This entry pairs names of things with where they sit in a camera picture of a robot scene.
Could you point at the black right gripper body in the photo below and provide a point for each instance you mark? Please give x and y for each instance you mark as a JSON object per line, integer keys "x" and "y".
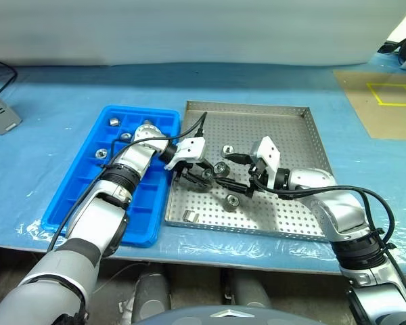
{"x": 258, "y": 177}

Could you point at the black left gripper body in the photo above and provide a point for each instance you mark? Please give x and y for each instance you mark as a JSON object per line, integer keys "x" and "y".
{"x": 193, "y": 168}

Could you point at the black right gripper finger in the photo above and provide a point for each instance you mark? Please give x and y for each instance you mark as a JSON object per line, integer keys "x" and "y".
{"x": 237, "y": 188}
{"x": 242, "y": 158}

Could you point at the silver metal roller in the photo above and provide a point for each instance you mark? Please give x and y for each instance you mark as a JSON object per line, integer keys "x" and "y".
{"x": 190, "y": 216}
{"x": 126, "y": 136}
{"x": 227, "y": 149}
{"x": 208, "y": 173}
{"x": 148, "y": 121}
{"x": 231, "y": 199}
{"x": 114, "y": 121}
{"x": 100, "y": 153}
{"x": 220, "y": 167}

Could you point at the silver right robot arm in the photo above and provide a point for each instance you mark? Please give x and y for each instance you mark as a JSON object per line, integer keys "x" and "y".
{"x": 341, "y": 210}

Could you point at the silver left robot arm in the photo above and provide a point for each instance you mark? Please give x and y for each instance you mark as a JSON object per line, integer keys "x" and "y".
{"x": 98, "y": 216}

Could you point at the perforated steel tray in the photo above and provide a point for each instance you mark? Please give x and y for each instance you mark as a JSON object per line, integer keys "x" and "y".
{"x": 257, "y": 125}

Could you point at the blue plastic compartment tray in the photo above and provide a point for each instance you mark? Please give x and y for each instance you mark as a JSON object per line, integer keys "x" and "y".
{"x": 149, "y": 203}

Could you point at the grey rounded cylinder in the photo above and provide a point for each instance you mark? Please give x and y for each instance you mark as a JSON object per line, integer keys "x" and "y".
{"x": 151, "y": 294}
{"x": 248, "y": 291}

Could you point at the dark grey rounded cover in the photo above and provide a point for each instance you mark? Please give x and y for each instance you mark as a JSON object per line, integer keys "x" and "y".
{"x": 220, "y": 317}

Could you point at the brown cardboard sheet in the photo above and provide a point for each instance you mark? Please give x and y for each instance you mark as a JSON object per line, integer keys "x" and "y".
{"x": 375, "y": 118}

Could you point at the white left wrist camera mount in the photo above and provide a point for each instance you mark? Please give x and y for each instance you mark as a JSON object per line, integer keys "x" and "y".
{"x": 191, "y": 149}

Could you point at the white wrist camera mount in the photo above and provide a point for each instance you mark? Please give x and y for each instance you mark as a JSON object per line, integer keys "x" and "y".
{"x": 269, "y": 152}
{"x": 191, "y": 149}

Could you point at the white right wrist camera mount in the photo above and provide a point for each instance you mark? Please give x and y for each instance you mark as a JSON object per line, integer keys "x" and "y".
{"x": 269, "y": 152}

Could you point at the small white bracket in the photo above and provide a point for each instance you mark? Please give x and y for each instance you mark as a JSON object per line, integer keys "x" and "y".
{"x": 124, "y": 306}

